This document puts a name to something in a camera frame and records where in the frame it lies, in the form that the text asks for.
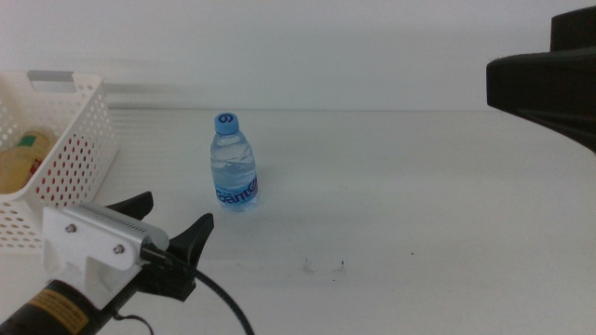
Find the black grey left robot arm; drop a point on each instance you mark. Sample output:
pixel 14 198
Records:
pixel 14 325

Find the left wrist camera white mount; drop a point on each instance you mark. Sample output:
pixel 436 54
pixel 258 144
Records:
pixel 93 242

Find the clear water bottle blue cap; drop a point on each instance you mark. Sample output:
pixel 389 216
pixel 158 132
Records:
pixel 233 163

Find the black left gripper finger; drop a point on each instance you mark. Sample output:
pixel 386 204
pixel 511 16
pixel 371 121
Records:
pixel 137 205
pixel 193 239

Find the white perforated plastic basket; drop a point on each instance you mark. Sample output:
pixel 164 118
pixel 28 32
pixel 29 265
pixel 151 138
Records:
pixel 51 75

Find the yellow tea bottle green label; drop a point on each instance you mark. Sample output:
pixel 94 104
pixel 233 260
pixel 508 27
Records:
pixel 18 167

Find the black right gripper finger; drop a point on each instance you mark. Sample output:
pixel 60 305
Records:
pixel 549 88
pixel 575 30

